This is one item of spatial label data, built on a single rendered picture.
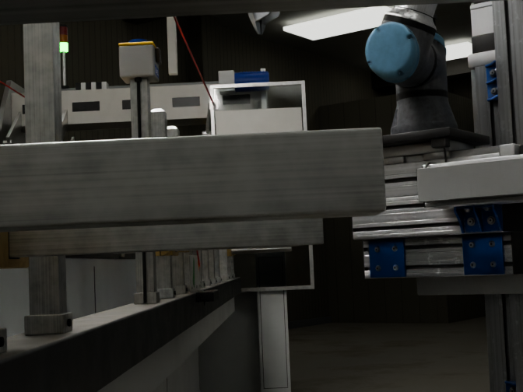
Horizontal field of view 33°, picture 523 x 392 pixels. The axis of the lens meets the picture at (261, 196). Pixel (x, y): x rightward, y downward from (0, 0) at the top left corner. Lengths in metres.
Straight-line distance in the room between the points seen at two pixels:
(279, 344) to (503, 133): 2.93
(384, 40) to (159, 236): 1.16
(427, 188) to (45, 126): 0.97
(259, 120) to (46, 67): 3.82
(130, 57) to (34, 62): 0.74
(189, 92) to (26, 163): 4.91
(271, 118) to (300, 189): 4.55
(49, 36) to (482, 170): 0.98
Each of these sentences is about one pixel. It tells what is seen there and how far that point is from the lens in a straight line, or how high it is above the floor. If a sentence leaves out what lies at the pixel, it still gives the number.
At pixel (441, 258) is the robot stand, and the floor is 0.76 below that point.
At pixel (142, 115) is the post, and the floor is 1.07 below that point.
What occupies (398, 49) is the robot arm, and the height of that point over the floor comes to 1.20.
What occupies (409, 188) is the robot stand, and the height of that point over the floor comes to 0.92.
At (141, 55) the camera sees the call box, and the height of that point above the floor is 1.19.
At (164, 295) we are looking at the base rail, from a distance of 2.04.
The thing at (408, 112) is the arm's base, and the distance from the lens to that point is 2.01.
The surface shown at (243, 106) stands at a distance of 4.88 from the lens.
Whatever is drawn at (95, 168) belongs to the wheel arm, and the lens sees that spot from 0.32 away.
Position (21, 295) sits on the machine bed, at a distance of 1.68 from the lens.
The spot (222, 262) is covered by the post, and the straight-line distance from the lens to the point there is 4.03.
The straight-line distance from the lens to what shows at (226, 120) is 4.87.
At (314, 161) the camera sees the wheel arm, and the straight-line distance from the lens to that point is 0.32.
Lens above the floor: 0.77
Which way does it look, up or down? 4 degrees up
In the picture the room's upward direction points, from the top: 2 degrees counter-clockwise
